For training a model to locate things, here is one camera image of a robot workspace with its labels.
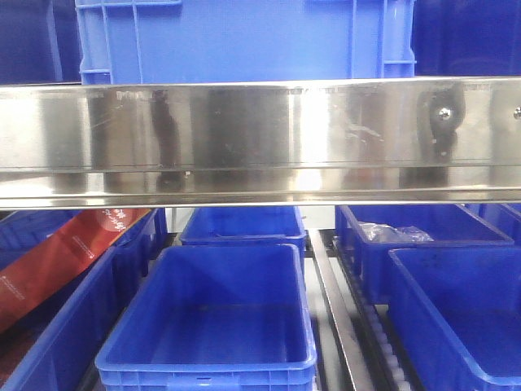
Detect stainless steel shelf beam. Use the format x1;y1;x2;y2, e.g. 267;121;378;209
1;77;520;210

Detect large blue crate upper shelf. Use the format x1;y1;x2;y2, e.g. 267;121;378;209
76;0;416;84

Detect blue bin rear centre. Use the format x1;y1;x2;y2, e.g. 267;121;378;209
179;206;307;267

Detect blue bin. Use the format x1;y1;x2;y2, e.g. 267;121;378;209
335;204;514;305
1;209;167;390
95;244;317;390
464;203;521;246
179;206;307;267
388;247;520;390

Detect clear plastic bag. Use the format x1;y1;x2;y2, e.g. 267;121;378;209
360;222;434;243

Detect blue bin front centre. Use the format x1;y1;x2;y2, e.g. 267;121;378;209
95;244;317;390

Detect white roller track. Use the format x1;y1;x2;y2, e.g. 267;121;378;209
333;238;416;390

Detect red foil package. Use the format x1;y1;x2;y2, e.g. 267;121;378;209
1;209;150;332

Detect blue bin rear right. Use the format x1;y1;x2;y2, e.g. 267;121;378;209
335;204;514;305

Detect blue bin front right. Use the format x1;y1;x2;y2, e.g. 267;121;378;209
388;247;520;390

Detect dark blue crate upper right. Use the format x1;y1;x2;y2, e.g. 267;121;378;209
412;1;520;76

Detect dark blue crate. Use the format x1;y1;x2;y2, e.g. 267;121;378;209
412;1;520;76
1;1;81;85

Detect blue bin far right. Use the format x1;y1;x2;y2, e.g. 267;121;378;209
464;203;521;246

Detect blue bin front left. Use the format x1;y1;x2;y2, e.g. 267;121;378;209
1;209;167;390

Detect dark blue crate upper left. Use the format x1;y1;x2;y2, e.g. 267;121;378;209
1;1;81;85

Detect steel shelf divider rail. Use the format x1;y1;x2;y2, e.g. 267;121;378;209
309;230;373;390

